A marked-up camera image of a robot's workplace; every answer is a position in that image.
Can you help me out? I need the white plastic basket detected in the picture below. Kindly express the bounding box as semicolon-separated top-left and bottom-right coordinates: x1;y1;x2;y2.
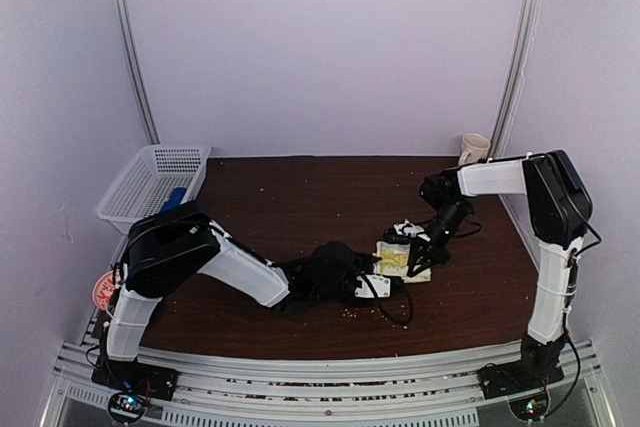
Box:
97;144;211;235

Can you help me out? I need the yellow green patterned towel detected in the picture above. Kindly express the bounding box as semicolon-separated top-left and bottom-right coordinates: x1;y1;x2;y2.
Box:
373;241;431;284

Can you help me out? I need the right aluminium frame post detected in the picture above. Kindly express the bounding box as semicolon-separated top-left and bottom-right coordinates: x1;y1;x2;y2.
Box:
488;0;546;163

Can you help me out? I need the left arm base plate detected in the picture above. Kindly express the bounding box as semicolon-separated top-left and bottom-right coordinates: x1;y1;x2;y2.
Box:
91;359;179;401

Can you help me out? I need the blue towel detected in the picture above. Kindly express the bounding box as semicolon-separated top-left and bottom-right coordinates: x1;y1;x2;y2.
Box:
160;187;187;212

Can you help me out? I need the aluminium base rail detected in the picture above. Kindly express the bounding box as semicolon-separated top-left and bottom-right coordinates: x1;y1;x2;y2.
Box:
36;340;622;426

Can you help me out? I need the black cable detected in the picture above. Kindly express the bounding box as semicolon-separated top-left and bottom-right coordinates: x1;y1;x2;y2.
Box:
449;211;604;416
112;216;415;326

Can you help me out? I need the right black cable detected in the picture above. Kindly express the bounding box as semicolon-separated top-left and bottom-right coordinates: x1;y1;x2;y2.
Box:
449;211;604;416

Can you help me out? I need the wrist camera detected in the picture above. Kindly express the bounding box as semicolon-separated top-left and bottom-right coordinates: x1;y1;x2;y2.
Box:
354;274;391;299
383;219;431;245

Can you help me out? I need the red white patterned bowl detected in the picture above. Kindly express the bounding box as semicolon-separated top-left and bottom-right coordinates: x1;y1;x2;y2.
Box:
92;269;121;312

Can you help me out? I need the left aluminium frame post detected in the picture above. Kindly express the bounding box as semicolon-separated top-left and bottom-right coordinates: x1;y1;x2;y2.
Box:
113;0;160;144

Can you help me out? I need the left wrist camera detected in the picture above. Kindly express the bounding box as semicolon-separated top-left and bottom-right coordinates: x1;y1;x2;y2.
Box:
354;274;391;299

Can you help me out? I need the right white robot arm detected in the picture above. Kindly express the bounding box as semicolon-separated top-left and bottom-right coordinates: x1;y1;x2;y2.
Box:
392;150;593;389

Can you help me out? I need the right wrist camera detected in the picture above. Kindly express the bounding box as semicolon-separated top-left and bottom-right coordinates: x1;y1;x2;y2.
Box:
383;219;431;245

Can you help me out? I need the left black cable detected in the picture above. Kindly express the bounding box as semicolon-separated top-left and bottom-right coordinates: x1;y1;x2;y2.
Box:
112;216;415;326

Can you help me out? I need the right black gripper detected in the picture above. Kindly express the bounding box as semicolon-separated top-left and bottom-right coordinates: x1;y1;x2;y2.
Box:
408;200;471;277

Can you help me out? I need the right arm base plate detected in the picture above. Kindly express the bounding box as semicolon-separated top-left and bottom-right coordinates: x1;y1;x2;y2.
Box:
477;361;564;399

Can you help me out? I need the aluminium frame post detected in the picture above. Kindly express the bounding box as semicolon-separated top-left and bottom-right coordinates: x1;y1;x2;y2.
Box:
488;0;546;163
113;0;160;144

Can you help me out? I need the cream ceramic mug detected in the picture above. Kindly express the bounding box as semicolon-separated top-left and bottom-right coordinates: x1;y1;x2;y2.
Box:
458;133;491;166

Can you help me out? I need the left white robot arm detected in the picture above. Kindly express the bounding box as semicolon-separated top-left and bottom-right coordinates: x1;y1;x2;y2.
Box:
95;201;391;391

